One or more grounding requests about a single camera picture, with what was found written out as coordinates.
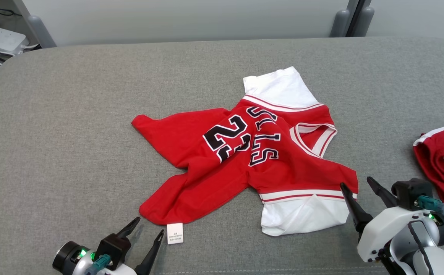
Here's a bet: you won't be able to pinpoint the teal camera cable connector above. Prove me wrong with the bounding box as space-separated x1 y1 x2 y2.
84 254 112 275
416 195 444 215

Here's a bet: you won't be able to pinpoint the grey rounded partition foot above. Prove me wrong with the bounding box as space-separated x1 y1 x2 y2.
27 14 57 49
353 6 376 37
329 9 351 38

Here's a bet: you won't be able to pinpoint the teal left camera cable connector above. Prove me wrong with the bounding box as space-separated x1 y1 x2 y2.
84 254 112 275

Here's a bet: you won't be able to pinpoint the red white number 23 jersey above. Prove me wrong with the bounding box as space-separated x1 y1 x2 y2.
131 66 359 245

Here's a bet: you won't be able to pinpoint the grey fabric sofa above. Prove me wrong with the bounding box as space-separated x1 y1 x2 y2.
0 36 444 275

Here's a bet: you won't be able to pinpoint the red shorts with white stripes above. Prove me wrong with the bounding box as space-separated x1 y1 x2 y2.
413 124 444 217

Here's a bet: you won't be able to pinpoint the teal right camera cable connector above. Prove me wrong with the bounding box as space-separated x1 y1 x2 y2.
416 195 444 215

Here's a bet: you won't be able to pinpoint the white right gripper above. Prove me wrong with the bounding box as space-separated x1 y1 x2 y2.
339 176 433 263

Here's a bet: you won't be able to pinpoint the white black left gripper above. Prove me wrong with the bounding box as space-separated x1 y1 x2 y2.
104 217 165 275

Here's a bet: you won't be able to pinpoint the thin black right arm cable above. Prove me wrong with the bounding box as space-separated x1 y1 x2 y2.
407 221 437 275

